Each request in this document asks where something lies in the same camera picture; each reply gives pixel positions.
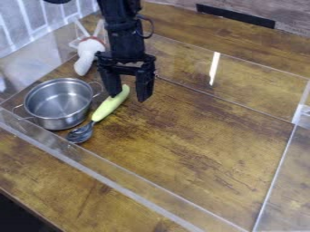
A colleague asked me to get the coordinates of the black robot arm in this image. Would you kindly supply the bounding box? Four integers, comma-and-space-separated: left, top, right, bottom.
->
97, 0, 157, 102

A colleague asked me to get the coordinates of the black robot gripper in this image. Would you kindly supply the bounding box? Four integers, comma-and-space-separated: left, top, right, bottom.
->
97, 26, 157, 102

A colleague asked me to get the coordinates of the small steel pot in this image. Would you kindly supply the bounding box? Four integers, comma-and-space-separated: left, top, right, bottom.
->
11, 78, 103, 131

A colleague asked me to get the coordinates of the green handled metal spoon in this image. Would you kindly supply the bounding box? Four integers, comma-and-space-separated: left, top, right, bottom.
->
66, 84, 130, 143

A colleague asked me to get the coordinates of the white toy mushroom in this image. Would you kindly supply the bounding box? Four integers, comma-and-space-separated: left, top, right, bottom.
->
74, 36, 106, 76

